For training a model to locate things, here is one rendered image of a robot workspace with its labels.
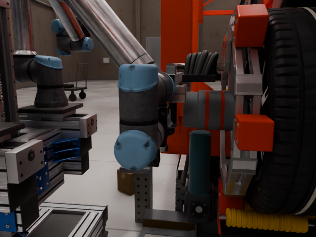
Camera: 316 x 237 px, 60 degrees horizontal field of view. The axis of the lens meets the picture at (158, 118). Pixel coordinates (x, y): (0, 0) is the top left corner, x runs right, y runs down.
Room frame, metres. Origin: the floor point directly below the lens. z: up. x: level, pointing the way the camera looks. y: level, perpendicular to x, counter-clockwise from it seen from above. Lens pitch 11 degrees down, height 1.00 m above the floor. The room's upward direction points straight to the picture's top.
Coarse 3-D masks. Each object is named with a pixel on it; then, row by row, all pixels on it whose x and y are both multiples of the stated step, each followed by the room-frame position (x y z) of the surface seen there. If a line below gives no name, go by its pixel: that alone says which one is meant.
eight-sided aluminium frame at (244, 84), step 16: (240, 48) 0.77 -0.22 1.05; (256, 48) 0.76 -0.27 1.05; (240, 64) 0.73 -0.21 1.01; (256, 64) 0.72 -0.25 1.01; (224, 80) 1.18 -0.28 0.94; (240, 80) 0.69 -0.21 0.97; (256, 80) 0.68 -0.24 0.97; (240, 96) 0.68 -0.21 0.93; (256, 96) 0.68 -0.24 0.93; (240, 112) 0.68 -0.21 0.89; (256, 112) 0.68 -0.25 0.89; (224, 144) 1.10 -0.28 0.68; (224, 160) 1.05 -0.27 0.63; (240, 160) 0.68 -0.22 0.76; (256, 160) 0.67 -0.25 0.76; (224, 176) 0.91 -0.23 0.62; (240, 176) 0.81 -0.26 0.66; (224, 192) 0.82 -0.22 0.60; (240, 192) 0.80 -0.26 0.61
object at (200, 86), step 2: (198, 82) 3.36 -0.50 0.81; (200, 82) 3.36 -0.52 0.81; (202, 82) 3.36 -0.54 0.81; (204, 82) 3.45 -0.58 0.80; (198, 84) 3.36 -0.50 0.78; (200, 84) 3.36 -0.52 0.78; (202, 84) 3.36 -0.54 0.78; (204, 84) 3.35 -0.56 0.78; (206, 84) 3.42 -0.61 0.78; (198, 86) 3.36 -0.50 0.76; (200, 86) 3.36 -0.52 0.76; (202, 86) 3.36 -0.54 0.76; (204, 86) 3.35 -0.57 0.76; (206, 86) 3.35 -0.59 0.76; (208, 86) 3.35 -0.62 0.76; (198, 88) 3.36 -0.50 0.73; (200, 88) 3.36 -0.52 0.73; (202, 88) 3.36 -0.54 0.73; (204, 88) 3.35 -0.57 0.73; (206, 88) 3.35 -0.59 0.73; (208, 88) 3.34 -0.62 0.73; (210, 88) 3.34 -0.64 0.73; (212, 88) 3.41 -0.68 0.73; (226, 88) 3.39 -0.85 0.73; (198, 90) 3.36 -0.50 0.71
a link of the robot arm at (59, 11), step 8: (48, 0) 1.34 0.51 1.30; (56, 0) 1.34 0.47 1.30; (56, 8) 1.36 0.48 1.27; (64, 8) 1.37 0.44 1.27; (64, 16) 1.39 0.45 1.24; (72, 16) 1.42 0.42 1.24; (64, 24) 1.42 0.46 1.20; (72, 24) 1.42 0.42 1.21; (72, 32) 1.44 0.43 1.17; (80, 32) 1.47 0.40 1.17; (72, 40) 1.48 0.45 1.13; (80, 40) 1.48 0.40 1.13; (88, 40) 1.50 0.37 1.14; (72, 48) 1.52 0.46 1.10; (80, 48) 1.51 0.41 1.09; (88, 48) 1.50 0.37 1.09
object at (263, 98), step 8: (264, 48) 0.79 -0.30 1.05; (264, 56) 0.96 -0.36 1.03; (248, 64) 1.11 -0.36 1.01; (264, 64) 0.87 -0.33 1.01; (248, 72) 1.13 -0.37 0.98; (264, 72) 0.87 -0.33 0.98; (264, 80) 0.88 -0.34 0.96; (264, 88) 0.89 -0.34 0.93; (264, 96) 0.83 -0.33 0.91; (248, 104) 1.16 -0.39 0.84; (264, 104) 0.84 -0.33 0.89; (248, 112) 1.16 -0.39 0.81; (264, 112) 0.85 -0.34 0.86; (264, 152) 0.70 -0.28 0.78; (256, 168) 0.88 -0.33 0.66; (256, 176) 0.88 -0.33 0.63
